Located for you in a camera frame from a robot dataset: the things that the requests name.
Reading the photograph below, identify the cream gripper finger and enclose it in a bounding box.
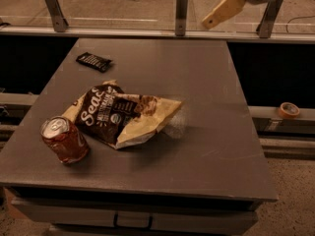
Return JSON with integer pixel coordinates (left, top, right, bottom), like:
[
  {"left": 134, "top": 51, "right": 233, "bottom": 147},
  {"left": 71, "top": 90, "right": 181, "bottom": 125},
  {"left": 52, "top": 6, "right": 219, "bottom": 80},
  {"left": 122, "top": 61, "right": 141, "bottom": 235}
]
[{"left": 202, "top": 0, "right": 245, "bottom": 30}]

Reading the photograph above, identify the brown chip bag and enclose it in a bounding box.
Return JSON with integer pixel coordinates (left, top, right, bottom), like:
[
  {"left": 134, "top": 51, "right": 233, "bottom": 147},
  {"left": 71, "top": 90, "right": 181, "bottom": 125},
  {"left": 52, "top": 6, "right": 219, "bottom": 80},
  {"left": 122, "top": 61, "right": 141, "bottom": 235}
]
[{"left": 62, "top": 80, "right": 182, "bottom": 149}]

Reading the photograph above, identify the red coke can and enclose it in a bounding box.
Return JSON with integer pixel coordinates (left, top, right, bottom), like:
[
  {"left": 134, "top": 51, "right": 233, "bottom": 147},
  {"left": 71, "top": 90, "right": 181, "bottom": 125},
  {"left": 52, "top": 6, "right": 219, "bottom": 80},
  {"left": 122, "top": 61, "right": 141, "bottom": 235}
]
[{"left": 40, "top": 116, "right": 90, "bottom": 164}]

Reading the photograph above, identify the orange tape roll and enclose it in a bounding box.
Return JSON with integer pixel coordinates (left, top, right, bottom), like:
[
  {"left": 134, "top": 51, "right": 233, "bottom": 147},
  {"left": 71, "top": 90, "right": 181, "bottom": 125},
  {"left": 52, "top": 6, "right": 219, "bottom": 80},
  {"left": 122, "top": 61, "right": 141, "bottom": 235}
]
[{"left": 279, "top": 102, "right": 300, "bottom": 119}]

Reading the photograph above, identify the black snack bar wrapper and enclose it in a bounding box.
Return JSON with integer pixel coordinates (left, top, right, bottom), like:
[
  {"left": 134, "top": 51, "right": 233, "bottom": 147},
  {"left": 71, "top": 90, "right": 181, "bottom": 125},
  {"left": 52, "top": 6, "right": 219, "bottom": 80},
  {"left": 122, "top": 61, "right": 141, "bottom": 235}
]
[{"left": 76, "top": 52, "right": 112, "bottom": 73}]

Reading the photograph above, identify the grey drawer cabinet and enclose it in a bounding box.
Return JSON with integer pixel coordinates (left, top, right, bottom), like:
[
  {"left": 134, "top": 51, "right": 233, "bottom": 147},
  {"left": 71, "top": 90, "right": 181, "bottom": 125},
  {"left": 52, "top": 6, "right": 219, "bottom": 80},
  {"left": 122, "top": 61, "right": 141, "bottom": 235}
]
[{"left": 9, "top": 187, "right": 264, "bottom": 236}]

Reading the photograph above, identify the right metal rail bracket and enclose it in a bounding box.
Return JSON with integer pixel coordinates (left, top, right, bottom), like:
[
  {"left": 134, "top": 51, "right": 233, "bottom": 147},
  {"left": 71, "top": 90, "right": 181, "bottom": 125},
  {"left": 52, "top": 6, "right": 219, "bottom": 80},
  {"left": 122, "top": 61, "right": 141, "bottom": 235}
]
[{"left": 256, "top": 0, "right": 284, "bottom": 38}]

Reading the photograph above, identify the metal rail bracket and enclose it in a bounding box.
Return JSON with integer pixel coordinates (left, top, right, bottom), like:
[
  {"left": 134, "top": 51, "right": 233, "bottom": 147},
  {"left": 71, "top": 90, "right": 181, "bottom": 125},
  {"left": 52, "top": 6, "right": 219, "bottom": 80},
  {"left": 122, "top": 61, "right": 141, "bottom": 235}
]
[
  {"left": 175, "top": 0, "right": 188, "bottom": 37},
  {"left": 256, "top": 0, "right": 284, "bottom": 38},
  {"left": 44, "top": 0, "right": 68, "bottom": 32}
]

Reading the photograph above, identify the middle metal rail bracket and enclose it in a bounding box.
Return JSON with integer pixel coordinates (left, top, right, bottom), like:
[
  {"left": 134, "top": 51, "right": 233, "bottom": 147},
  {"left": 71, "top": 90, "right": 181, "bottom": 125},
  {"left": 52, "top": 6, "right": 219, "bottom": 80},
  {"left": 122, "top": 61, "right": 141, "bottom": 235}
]
[{"left": 175, "top": 0, "right": 188, "bottom": 37}]

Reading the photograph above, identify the black cable on floor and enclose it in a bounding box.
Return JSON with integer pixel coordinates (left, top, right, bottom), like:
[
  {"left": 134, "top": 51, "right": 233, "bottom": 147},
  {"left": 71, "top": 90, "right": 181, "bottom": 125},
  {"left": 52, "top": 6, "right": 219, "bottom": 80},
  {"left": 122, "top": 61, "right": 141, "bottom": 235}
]
[{"left": 285, "top": 14, "right": 315, "bottom": 33}]

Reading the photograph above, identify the left metal rail bracket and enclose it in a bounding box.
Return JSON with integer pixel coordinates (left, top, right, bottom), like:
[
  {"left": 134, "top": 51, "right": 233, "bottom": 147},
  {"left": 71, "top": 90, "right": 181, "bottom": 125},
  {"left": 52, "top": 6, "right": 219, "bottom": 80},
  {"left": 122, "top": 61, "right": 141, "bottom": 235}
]
[{"left": 44, "top": 0, "right": 68, "bottom": 32}]

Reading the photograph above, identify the black drawer handle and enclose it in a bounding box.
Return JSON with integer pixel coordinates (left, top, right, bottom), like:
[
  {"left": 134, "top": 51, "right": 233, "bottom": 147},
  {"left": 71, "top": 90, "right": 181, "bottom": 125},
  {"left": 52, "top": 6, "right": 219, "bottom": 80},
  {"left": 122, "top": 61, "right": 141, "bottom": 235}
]
[{"left": 113, "top": 212, "right": 154, "bottom": 230}]

